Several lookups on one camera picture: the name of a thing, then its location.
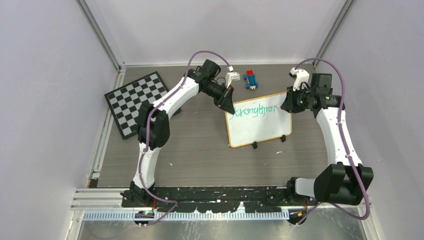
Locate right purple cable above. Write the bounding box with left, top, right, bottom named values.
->
left=294, top=57, right=371, bottom=227

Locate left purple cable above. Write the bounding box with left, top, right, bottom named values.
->
left=137, top=50, right=233, bottom=227

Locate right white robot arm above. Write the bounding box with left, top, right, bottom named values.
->
left=280, top=69, right=374, bottom=206

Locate yellow framed whiteboard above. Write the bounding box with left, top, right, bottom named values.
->
left=225, top=92, right=293, bottom=148

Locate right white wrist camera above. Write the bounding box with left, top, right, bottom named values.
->
left=289, top=67, right=310, bottom=92

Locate black white checkerboard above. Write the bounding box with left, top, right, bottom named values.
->
left=104, top=71, right=169, bottom=140

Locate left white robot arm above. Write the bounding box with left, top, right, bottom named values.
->
left=129, top=59, right=240, bottom=207

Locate aluminium frame rail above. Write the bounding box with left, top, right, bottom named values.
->
left=70, top=187, right=373, bottom=222

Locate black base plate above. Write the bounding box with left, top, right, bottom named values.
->
left=120, top=186, right=319, bottom=214

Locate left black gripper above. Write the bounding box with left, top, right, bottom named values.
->
left=202, top=82, right=236, bottom=115

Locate purple cable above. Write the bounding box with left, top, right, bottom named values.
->
left=294, top=57, right=371, bottom=227
left=137, top=50, right=233, bottom=227

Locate blue red toy car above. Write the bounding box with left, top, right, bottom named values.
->
left=243, top=70, right=259, bottom=90

